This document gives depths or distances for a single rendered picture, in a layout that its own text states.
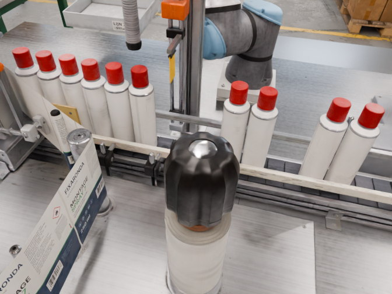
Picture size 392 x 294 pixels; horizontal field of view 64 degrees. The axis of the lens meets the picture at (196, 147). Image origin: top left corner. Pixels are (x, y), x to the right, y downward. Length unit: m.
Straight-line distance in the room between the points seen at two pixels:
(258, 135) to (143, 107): 0.24
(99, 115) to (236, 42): 0.40
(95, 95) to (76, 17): 0.56
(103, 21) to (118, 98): 0.54
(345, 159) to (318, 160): 0.05
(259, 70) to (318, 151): 0.40
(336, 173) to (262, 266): 0.25
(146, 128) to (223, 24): 0.33
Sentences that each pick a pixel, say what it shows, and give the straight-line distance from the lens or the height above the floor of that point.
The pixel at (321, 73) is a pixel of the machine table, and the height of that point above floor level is 0.83.
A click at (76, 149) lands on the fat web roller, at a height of 1.05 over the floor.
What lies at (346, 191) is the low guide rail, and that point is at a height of 0.91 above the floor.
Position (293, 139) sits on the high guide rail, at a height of 0.96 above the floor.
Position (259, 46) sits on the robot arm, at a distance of 0.94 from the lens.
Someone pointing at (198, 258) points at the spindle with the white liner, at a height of 1.03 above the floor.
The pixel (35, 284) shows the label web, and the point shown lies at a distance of 0.48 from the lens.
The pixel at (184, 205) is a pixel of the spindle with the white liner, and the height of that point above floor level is 1.13.
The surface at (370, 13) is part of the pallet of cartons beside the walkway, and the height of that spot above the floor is 0.22.
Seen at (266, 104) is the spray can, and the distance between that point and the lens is 0.59.
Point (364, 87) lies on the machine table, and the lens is 1.23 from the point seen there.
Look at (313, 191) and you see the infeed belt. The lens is 0.72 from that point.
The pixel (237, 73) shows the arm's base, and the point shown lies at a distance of 1.00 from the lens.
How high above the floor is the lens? 1.40
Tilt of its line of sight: 43 degrees down
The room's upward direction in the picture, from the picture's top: 3 degrees clockwise
